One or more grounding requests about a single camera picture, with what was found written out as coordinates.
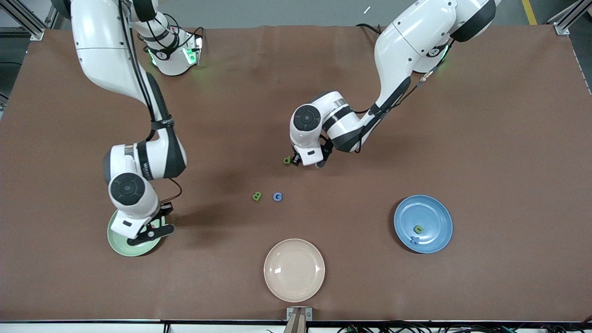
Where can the blue letter G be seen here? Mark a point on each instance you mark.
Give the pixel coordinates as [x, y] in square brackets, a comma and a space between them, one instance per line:
[274, 197]

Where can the green letter B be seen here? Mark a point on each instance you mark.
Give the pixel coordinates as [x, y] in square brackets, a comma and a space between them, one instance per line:
[256, 196]

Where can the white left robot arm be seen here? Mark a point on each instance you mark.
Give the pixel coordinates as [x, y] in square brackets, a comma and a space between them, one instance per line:
[411, 41]

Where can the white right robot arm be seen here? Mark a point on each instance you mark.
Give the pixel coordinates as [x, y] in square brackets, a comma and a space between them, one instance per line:
[101, 46]

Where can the light green plate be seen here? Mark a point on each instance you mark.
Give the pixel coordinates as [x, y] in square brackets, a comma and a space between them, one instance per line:
[138, 249]

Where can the brown table cover sheet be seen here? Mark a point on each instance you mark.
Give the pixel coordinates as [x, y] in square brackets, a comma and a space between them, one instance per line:
[240, 115]

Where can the beige plate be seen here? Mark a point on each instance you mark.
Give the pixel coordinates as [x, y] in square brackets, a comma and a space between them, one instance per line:
[294, 270]

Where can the blue plate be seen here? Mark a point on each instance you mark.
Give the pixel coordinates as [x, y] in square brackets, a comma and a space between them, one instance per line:
[434, 212]

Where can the white table edge rail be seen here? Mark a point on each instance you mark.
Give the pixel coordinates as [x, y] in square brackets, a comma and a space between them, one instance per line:
[92, 327]

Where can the grey bracket with wooden strip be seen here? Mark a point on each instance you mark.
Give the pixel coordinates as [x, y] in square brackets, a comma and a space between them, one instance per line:
[299, 319]

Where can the aluminium frame profile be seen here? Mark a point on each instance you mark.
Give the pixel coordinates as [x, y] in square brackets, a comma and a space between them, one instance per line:
[566, 22]
[27, 23]

